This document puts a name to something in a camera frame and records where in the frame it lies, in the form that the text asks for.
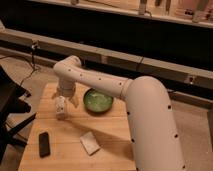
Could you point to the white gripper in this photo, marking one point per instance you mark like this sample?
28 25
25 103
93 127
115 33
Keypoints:
67 89

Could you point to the black chair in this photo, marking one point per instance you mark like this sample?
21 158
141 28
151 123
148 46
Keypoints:
10 102

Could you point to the white plastic bottle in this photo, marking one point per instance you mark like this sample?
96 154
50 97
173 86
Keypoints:
60 108

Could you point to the green ceramic bowl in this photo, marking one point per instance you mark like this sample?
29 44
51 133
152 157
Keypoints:
97 102

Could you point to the wooden folding table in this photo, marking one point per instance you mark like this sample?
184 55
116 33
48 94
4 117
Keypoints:
66 151

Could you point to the white sponge block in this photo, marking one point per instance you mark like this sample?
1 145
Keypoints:
90 143

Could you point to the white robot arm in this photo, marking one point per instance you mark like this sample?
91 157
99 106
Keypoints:
155 139

